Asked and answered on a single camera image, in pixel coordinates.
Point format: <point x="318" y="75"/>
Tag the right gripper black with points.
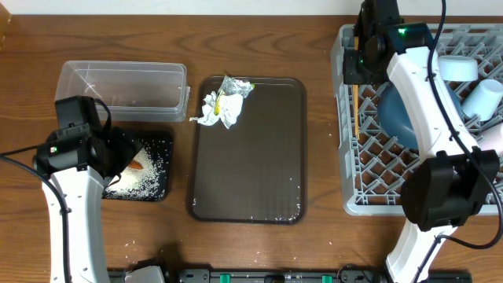
<point x="350" y="76"/>

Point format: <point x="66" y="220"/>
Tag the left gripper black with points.
<point x="126" y="145"/>

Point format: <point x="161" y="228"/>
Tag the orange carrot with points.
<point x="135" y="165"/>

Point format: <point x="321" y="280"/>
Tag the large blue plate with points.
<point x="394" y="119"/>

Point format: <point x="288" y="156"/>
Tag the small light blue bowl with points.
<point x="458" y="68"/>

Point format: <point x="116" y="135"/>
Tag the light blue cup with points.
<point x="483" y="100"/>

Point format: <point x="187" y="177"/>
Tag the white pink cup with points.
<point x="491" y="139"/>

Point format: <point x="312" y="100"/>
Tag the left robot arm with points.
<point x="76" y="164"/>

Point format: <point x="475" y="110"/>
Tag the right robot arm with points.
<point x="454" y="175"/>

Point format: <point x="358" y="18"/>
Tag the black waste tray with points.
<point x="159" y="145"/>

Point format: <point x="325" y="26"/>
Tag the grey dishwasher rack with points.
<point x="373" y="168"/>

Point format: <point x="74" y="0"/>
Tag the pile of white rice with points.
<point x="135" y="184"/>

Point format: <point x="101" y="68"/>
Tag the clear plastic bin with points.
<point x="133" y="91"/>

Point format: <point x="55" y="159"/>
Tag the crumpled white paper napkin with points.
<point x="220" y="107"/>

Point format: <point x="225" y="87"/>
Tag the crumpled silver foil wrapper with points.
<point x="231" y="86"/>

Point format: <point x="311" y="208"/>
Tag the dark brown serving tray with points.
<point x="256" y="170"/>

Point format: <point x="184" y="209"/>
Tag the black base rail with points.
<point x="345" y="275"/>

